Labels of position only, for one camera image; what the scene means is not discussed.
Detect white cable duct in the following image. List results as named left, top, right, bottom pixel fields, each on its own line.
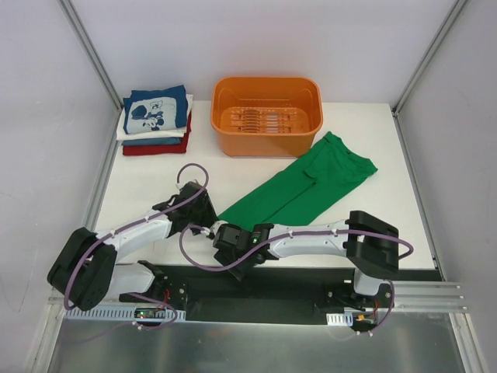
left=65, top=305, right=175, bottom=322
left=326, top=312, right=354, bottom=327

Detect white folded t shirt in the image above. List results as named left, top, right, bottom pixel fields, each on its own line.
left=116, top=85, right=193, bottom=141

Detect right aluminium frame post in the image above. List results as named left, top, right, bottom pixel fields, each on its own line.
left=391, top=0, right=469, bottom=115

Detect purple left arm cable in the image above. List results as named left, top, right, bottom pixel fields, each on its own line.
left=64, top=162, right=213, bottom=331

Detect left aluminium frame post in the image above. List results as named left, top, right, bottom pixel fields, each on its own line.
left=57, top=0, right=123, bottom=110

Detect orange plastic basket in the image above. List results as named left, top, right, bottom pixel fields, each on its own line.
left=210, top=76, right=323, bottom=157

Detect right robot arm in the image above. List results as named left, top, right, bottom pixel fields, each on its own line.
left=213, top=211, right=400, bottom=307

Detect right white cable duct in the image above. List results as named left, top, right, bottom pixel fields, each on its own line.
left=326, top=312, right=354, bottom=327

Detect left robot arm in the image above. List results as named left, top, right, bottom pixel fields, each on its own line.
left=47, top=181, right=217, bottom=311

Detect green t shirt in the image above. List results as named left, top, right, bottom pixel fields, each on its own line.
left=218, top=131, right=377, bottom=230

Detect left white cable duct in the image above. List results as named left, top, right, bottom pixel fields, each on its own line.
left=65, top=305, right=175, bottom=322

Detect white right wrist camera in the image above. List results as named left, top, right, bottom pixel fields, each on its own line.
left=200, top=221, right=227, bottom=240

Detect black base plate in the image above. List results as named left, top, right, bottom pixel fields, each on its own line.
left=73, top=262, right=443, bottom=322

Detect aluminium frame post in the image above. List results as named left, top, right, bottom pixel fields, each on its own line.
left=391, top=0, right=469, bottom=115
left=57, top=0, right=123, bottom=110

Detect blue cartoon print t shirt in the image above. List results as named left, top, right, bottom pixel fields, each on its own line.
left=123, top=85, right=188, bottom=134

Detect red folded t shirt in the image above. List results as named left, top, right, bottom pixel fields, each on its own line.
left=122, top=113, right=192, bottom=156

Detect aluminium cross rail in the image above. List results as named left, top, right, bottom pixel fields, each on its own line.
left=48, top=281, right=469, bottom=312

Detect dark blue folded t shirt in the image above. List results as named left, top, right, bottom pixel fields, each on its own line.
left=122, top=137, right=183, bottom=146

